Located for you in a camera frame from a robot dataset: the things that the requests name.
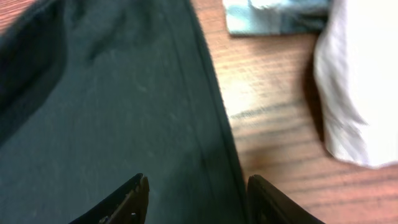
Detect beige folded pants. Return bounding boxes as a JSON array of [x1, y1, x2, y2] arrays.
[[314, 0, 397, 168]]

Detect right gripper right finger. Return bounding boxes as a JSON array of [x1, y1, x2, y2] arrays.
[[247, 175, 325, 224]]

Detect black t-shirt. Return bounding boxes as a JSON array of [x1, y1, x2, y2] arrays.
[[1, 0, 249, 223]]

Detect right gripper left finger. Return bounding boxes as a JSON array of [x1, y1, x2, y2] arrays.
[[70, 173, 150, 224]]

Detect grey-blue folded garment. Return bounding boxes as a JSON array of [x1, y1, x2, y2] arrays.
[[223, 0, 330, 35]]

